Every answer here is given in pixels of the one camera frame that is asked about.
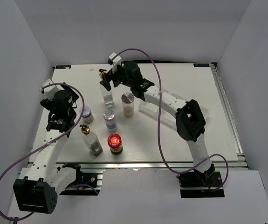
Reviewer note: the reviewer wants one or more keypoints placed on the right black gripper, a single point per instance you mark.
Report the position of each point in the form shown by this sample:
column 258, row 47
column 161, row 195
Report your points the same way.
column 106, row 81

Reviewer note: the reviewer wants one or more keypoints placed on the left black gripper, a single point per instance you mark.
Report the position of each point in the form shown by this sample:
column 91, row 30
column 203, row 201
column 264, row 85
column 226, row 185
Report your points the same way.
column 48, row 104

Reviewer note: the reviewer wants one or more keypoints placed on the clear liquid glass bottle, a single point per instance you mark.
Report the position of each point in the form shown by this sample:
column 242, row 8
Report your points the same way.
column 107, row 95

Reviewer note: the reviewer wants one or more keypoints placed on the tall silver lid spice jar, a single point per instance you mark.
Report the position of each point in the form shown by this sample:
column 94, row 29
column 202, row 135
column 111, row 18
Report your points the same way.
column 128, row 104

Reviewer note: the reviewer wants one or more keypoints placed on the small red white lid jar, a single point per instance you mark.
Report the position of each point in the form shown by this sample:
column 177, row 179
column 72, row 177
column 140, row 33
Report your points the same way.
column 87, row 115

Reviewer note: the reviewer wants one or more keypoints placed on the dark sauce glass bottle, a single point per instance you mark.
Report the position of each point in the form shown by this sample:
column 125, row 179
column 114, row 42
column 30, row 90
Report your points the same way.
column 91, row 140

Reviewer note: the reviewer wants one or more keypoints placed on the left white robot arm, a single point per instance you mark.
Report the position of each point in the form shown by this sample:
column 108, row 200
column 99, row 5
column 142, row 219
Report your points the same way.
column 39, row 189

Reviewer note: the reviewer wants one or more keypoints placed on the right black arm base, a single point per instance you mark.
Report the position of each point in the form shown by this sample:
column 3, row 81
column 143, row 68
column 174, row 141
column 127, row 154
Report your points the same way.
column 192, row 186

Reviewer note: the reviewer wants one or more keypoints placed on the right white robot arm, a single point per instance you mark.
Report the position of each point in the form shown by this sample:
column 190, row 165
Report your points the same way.
column 190, row 122

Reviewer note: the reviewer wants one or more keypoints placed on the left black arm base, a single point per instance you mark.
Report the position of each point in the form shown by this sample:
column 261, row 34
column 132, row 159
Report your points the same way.
column 85, row 183

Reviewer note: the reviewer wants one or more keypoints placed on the blue label silver lid jar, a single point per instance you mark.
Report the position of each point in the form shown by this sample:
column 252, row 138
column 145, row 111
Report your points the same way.
column 110, row 120

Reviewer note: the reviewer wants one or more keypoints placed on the red lid sauce jar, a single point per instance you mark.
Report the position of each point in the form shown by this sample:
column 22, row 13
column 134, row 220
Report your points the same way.
column 115, row 144

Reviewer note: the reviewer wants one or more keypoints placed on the white three compartment tray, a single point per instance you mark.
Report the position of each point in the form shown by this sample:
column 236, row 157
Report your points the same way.
column 170, row 103

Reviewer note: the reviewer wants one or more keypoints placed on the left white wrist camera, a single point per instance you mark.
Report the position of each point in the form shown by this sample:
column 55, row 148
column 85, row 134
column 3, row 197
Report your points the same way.
column 49, row 92

